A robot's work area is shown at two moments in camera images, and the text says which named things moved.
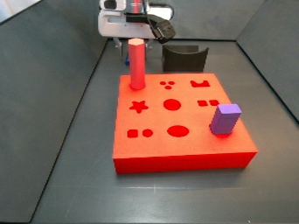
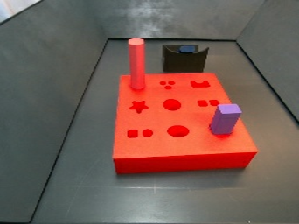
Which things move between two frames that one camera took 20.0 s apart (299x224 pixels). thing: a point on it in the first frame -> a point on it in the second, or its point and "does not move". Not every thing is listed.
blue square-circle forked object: x=125 y=61 -> x=187 y=49
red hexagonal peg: x=136 y=63 does not move
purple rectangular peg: x=224 y=119 does not move
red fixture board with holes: x=161 y=127 does not move
